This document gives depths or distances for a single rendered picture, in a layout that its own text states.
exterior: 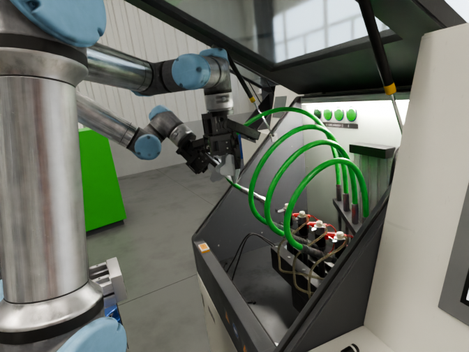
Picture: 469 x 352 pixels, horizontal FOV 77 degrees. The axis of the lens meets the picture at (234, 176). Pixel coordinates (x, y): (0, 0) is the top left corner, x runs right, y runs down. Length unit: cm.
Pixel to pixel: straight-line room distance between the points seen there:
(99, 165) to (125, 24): 423
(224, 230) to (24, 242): 94
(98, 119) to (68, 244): 57
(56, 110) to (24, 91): 3
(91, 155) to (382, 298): 366
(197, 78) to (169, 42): 701
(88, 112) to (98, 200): 323
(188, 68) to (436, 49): 47
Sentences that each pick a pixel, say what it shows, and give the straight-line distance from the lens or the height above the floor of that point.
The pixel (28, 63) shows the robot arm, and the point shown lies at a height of 154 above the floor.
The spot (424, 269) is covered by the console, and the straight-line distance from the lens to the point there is 63.
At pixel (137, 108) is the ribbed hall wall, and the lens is 730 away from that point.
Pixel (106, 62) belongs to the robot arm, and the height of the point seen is 157.
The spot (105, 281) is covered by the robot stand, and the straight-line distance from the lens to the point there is 105.
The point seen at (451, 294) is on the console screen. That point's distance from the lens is 61.
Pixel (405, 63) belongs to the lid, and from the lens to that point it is 84.
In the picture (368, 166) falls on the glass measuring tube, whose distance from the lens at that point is 103.
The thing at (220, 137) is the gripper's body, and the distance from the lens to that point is 79.
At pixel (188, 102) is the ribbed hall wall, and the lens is 763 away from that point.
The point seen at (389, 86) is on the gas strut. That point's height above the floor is 146.
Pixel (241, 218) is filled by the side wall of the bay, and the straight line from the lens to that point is 125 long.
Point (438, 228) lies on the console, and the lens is 61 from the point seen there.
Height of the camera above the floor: 148
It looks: 15 degrees down
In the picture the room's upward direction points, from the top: 7 degrees counter-clockwise
